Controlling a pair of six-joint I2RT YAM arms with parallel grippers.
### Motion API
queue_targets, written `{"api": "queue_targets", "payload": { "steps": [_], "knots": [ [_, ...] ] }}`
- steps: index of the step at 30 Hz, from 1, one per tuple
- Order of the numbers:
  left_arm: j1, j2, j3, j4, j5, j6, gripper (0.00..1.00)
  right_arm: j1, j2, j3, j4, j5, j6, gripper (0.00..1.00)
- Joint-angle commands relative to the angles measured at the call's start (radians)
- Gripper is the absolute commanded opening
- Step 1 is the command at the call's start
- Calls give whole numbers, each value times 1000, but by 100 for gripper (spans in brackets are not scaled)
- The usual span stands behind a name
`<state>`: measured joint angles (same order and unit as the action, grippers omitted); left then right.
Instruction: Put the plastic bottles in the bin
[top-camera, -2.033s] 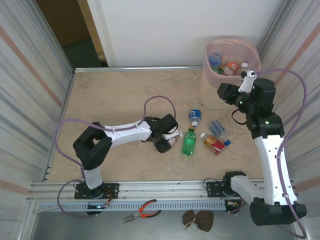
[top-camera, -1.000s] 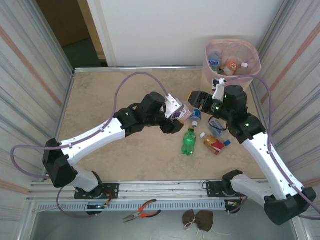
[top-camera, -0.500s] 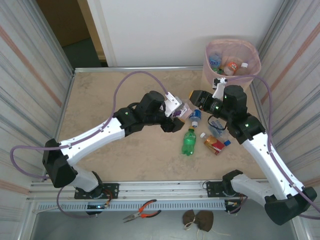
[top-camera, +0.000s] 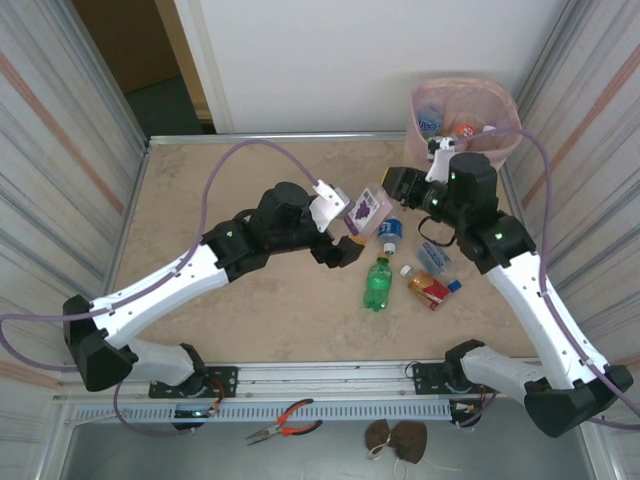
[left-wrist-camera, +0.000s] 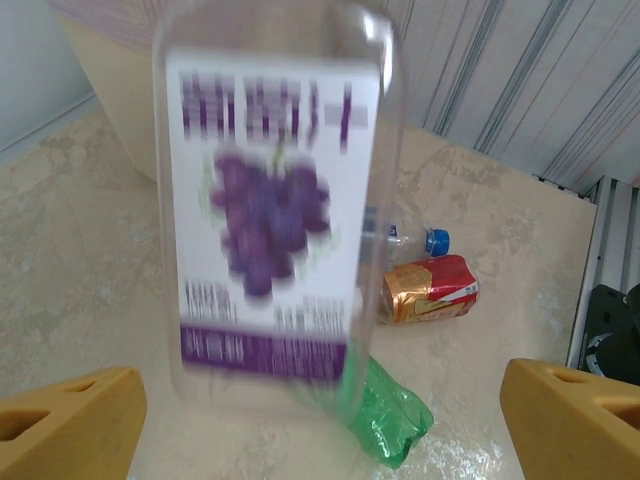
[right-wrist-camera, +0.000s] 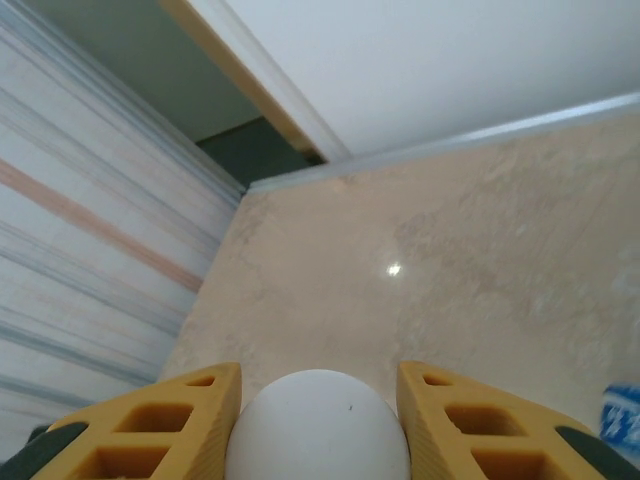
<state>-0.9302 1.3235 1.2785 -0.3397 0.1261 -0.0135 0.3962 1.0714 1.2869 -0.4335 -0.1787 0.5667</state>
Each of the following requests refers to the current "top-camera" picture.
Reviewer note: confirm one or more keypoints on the orange label orange cap bottle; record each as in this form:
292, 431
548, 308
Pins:
465, 131

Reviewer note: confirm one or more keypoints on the purple grape label bottle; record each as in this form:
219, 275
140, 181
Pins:
367, 210

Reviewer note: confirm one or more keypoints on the brown wooden door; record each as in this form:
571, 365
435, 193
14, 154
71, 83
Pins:
125, 45

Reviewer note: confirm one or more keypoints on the crushed clear bottle blue cap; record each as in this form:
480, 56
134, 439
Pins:
434, 257

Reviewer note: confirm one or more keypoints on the brown cloth bundle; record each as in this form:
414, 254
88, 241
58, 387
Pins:
381, 440

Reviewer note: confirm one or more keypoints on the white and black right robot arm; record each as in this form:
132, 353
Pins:
530, 310

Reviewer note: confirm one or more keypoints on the pink mesh waste bin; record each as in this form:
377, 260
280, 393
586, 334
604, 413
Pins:
505, 115

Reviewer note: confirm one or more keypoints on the blue label bottle white cap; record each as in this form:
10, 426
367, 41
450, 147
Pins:
391, 230

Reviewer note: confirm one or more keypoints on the green Sprite plastic bottle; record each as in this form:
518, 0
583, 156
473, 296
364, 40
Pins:
377, 286

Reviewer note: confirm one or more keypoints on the light blue label clear bottle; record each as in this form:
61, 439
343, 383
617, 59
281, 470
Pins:
429, 120

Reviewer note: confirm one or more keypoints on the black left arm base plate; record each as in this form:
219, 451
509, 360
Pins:
225, 380

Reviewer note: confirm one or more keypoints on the small controller board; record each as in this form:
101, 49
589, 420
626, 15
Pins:
467, 408
195, 413

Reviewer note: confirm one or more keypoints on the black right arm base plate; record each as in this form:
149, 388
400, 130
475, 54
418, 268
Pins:
425, 377

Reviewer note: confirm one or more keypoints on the red gold label bottle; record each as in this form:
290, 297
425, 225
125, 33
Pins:
429, 290

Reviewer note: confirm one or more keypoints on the brown cloth pouch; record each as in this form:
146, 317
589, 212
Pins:
411, 440
379, 431

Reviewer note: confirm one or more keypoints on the aluminium mounting rail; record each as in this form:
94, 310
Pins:
325, 375

